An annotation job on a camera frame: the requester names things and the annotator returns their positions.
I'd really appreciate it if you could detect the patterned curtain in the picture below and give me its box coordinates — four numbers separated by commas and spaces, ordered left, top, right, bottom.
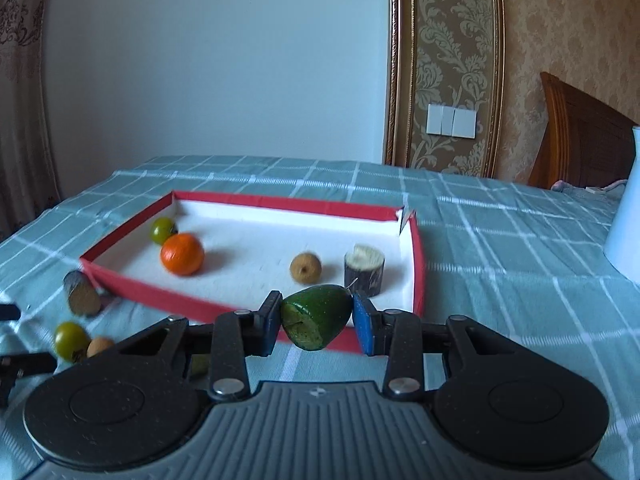
0, 0, 62, 242

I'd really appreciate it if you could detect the notched dark sugarcane piece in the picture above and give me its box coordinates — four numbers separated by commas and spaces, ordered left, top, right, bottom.
344, 244, 385, 295

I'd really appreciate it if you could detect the brown longan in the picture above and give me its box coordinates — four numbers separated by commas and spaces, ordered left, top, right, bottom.
86, 336, 116, 359
290, 252, 322, 282

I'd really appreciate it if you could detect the teal checked tablecloth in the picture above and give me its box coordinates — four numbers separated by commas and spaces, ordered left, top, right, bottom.
0, 155, 640, 480

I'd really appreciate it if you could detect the orange mandarin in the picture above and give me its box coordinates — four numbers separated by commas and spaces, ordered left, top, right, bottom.
160, 233, 205, 276

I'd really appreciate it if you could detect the wooden headboard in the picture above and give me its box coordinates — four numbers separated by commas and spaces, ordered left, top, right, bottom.
527, 71, 640, 191

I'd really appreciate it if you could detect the red cardboard box tray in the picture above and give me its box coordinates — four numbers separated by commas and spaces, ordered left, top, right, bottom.
80, 190, 427, 356

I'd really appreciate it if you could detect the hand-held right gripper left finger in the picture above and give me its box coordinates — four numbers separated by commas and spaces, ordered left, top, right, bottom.
112, 290, 284, 402

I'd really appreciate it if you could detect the white wall switch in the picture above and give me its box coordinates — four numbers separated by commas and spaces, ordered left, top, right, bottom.
426, 102, 477, 137

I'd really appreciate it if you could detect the green tomato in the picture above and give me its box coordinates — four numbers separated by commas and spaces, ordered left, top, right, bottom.
54, 321, 92, 362
150, 216, 178, 246

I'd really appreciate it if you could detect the white electric kettle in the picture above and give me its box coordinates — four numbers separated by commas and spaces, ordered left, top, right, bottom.
603, 125, 640, 283

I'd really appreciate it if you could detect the gold framed floral wall panel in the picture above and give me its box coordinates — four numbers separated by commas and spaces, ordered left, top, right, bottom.
382, 0, 506, 178

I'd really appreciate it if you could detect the white cable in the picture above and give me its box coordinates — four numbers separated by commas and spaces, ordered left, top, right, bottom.
584, 179, 629, 196

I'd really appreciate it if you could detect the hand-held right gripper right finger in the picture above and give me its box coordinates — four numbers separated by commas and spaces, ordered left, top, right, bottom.
352, 292, 507, 402

